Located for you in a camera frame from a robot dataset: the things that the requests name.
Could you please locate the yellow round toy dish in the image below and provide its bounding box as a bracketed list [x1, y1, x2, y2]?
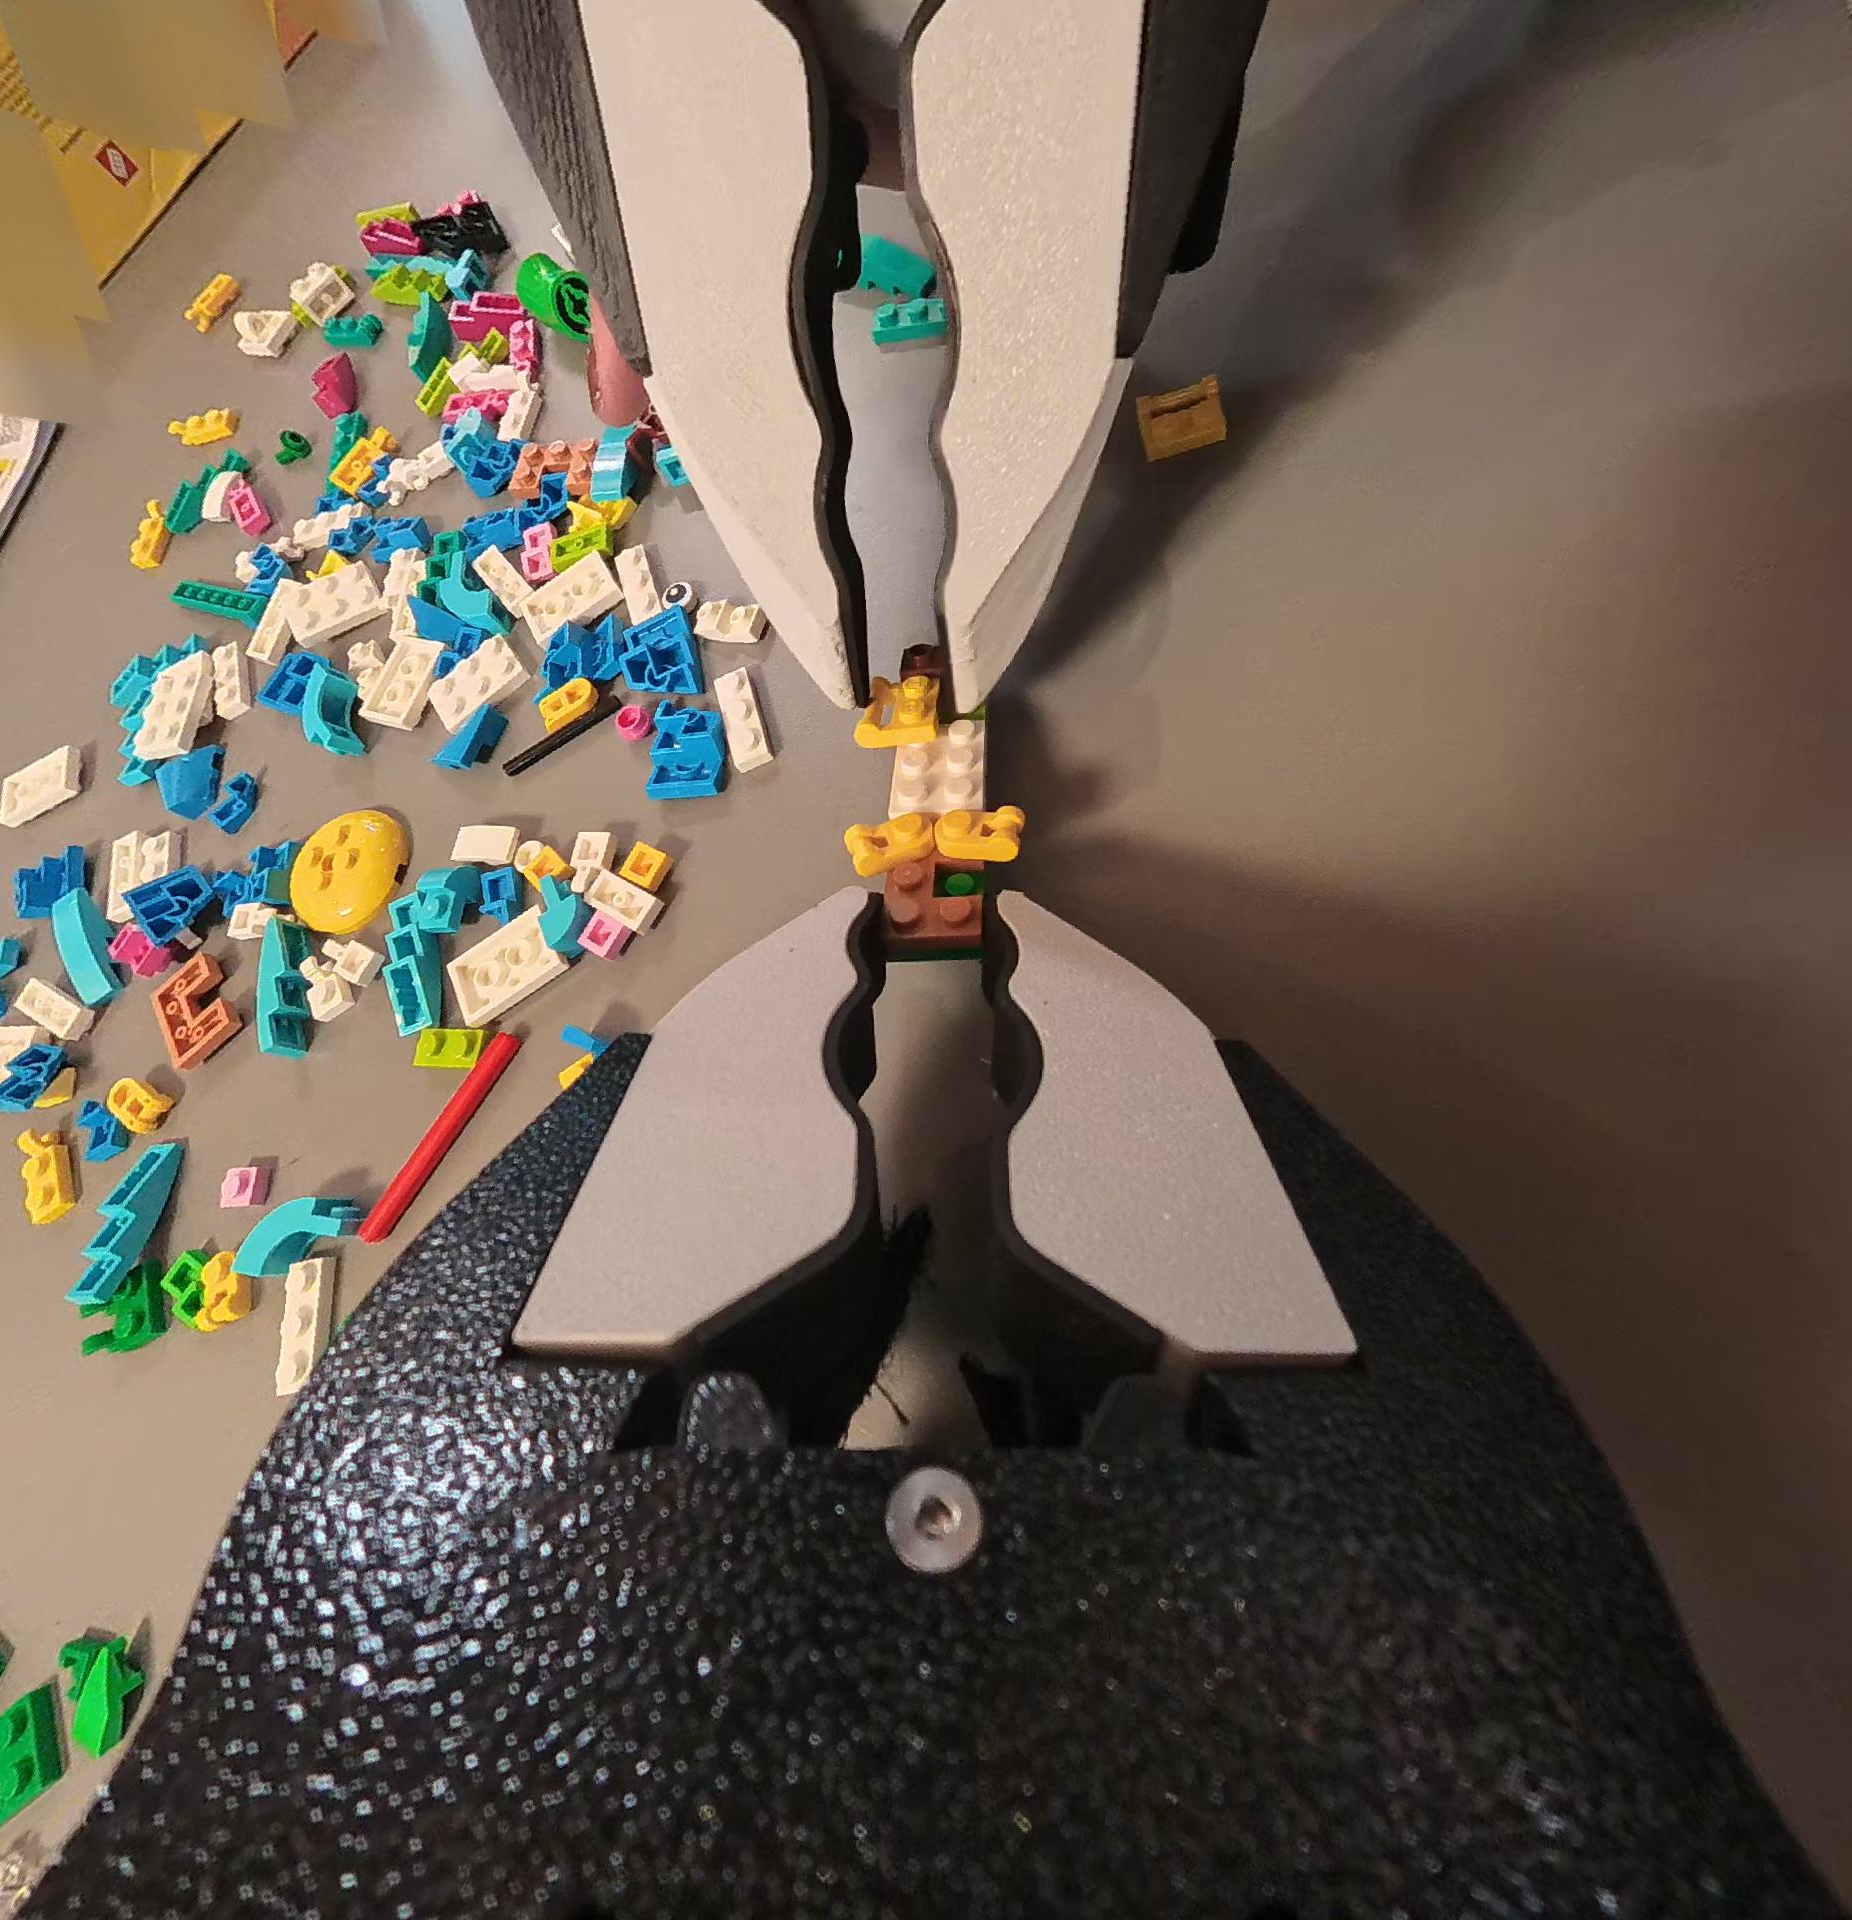
[289, 808, 410, 934]

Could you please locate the pile of colourful toy bricks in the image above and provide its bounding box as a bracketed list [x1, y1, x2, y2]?
[0, 187, 779, 1397]

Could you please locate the green toy plant piece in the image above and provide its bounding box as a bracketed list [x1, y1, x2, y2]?
[61, 1636, 148, 1756]

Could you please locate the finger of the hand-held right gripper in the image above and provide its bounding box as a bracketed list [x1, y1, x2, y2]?
[900, 0, 1156, 708]
[573, 0, 872, 708]

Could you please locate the yellow toy brick plate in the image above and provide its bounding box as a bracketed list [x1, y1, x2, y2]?
[1135, 375, 1229, 458]

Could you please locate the green round toy piece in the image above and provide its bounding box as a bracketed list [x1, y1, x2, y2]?
[515, 252, 597, 344]

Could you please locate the green flat toy plate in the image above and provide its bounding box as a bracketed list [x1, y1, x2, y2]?
[0, 1679, 72, 1839]

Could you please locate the toy brick tower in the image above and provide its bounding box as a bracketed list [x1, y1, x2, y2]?
[843, 641, 1025, 960]

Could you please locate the black toy rod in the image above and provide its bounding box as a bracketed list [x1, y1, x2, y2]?
[504, 692, 621, 778]

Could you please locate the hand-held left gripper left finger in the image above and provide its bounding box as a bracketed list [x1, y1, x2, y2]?
[510, 883, 887, 1367]

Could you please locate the red toy rod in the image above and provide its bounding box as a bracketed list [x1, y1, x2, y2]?
[359, 1029, 522, 1244]

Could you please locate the yellow cardboard box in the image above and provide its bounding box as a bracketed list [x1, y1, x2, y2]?
[0, 0, 330, 290]

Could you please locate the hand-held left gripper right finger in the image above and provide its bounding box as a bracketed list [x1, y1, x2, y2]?
[987, 887, 1364, 1367]

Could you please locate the person's right hand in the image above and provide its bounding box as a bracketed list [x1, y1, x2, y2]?
[585, 290, 661, 425]

